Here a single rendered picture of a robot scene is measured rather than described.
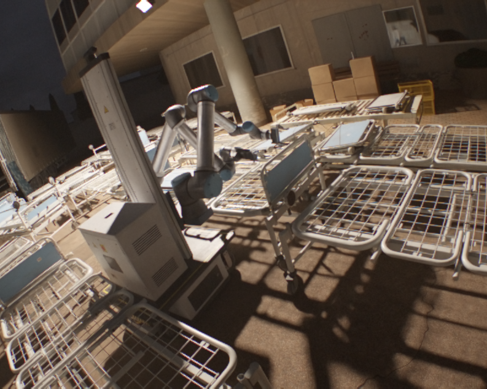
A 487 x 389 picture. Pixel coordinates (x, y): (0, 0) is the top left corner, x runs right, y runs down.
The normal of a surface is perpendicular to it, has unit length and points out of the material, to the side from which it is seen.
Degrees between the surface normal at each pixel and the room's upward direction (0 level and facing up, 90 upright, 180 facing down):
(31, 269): 90
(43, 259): 90
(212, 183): 94
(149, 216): 90
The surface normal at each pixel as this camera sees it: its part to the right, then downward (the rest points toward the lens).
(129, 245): 0.81, -0.01
